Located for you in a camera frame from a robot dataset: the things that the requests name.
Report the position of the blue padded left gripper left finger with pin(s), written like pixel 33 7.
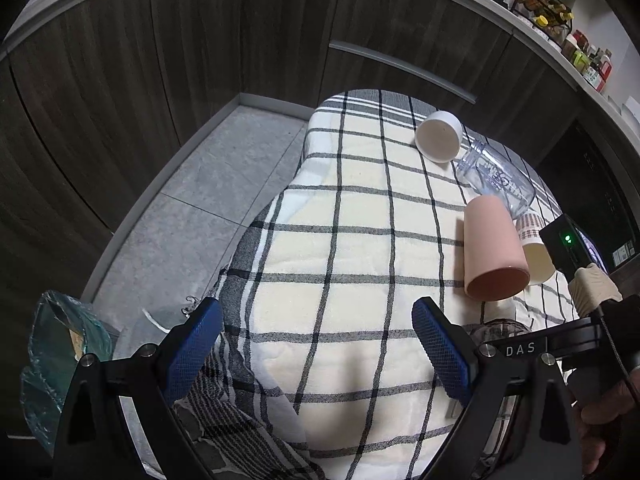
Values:
pixel 93 439

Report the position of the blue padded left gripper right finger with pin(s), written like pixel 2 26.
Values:
pixel 541 440

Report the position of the cream striped cup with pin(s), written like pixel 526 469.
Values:
pixel 539 262

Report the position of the pink plastic cup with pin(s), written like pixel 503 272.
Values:
pixel 495 267

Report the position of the clear glass cup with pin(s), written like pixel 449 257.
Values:
pixel 490 173

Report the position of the white round cup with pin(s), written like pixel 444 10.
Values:
pixel 439 137

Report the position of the person's hand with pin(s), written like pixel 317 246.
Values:
pixel 592 418

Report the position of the grey quilted floor mat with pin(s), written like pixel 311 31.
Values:
pixel 149 326

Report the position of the teal plastic bag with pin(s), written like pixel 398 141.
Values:
pixel 64 329

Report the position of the black white checkered cloth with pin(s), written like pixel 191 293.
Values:
pixel 318 373

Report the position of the black dishwasher front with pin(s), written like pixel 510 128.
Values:
pixel 583 183

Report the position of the red label sauce bottle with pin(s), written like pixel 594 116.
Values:
pixel 604 68

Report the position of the black spice rack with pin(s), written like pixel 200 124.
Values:
pixel 552 18

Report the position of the metal drawer handle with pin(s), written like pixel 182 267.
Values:
pixel 405 67

